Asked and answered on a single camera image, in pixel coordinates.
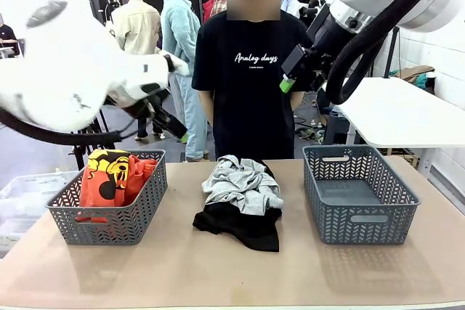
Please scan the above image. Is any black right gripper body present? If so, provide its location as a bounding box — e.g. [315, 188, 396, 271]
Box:
[281, 44, 313, 82]

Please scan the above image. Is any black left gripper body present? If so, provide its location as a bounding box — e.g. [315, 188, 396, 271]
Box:
[152, 106, 188, 139]

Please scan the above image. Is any light grey garment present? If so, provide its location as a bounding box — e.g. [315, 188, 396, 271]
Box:
[201, 155, 285, 216]

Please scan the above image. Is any orange cartoon print T-shirt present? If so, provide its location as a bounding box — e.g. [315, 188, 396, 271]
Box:
[75, 148, 159, 224]

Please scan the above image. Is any black garment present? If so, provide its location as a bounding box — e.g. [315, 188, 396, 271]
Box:
[192, 159, 283, 253]

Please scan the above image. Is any person's right forearm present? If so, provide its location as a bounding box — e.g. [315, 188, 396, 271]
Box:
[198, 90, 216, 126]

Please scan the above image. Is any person's left forearm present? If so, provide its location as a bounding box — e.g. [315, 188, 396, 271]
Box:
[290, 90, 305, 112]

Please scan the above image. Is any person in black printed T-shirt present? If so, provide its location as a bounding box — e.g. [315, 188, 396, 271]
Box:
[191, 0, 314, 160]

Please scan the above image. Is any mannequin in blue fleece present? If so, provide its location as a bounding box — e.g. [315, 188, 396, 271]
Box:
[159, 0, 208, 162]

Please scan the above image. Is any black tripod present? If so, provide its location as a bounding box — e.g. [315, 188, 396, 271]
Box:
[68, 110, 114, 172]

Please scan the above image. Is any black light stand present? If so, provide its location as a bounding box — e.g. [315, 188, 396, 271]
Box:
[384, 28, 400, 78]

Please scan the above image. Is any mannequin in cream shirt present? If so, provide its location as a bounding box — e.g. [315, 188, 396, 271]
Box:
[110, 0, 164, 141]

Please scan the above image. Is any mannequin in red top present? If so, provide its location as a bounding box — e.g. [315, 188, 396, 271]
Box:
[201, 0, 216, 23]

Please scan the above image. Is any white table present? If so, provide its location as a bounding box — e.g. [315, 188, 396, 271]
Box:
[332, 76, 465, 176]

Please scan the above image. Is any brown garment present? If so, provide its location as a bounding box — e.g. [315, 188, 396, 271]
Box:
[390, 65, 436, 85]

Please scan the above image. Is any grey plastic lattice basket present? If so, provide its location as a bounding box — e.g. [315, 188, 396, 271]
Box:
[46, 149, 169, 246]
[302, 144, 421, 245]

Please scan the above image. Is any black cup with white lid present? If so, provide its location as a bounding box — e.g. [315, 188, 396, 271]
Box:
[424, 71, 437, 95]

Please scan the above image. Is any clear plastic storage bin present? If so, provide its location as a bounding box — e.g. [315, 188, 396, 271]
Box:
[0, 171, 79, 253]

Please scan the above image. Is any seated person in black shirt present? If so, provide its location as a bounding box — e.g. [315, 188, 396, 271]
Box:
[0, 14, 22, 59]

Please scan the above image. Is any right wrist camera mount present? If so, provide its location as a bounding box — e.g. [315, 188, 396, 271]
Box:
[306, 4, 350, 71]

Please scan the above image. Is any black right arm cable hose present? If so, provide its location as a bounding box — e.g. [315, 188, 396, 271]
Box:
[325, 0, 436, 106]

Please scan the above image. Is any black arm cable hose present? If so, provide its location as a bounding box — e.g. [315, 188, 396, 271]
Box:
[0, 106, 124, 147]
[325, 0, 436, 106]

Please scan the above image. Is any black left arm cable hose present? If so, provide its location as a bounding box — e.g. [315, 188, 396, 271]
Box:
[0, 106, 124, 147]

